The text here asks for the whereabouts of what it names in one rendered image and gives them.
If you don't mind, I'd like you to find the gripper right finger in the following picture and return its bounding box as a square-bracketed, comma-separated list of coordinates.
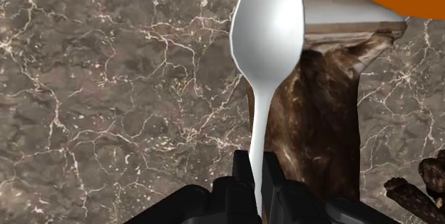
[261, 151, 401, 224]

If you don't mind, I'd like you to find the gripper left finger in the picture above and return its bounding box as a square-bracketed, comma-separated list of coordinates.
[123, 149, 262, 224]

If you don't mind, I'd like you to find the white plastic spoon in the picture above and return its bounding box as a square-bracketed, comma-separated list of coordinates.
[230, 0, 306, 217]

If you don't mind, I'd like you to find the brown glazed vase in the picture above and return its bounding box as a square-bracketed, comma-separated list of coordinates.
[245, 0, 409, 214]

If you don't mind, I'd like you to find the dark brown knobbly figure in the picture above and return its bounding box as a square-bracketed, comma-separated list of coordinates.
[383, 149, 445, 224]

